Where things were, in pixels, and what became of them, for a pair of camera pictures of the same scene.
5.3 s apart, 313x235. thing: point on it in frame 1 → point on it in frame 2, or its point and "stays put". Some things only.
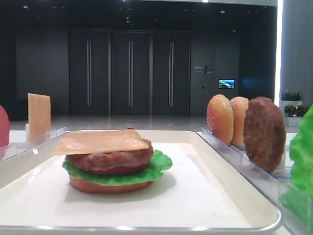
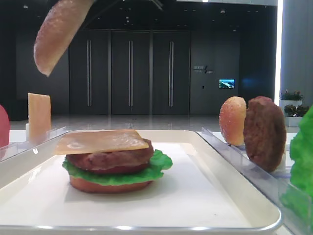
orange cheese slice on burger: x=81 y=141 stays put
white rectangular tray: x=201 y=192 stays put
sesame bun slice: x=220 y=118 → x=60 y=24
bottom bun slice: x=86 y=186 stays put
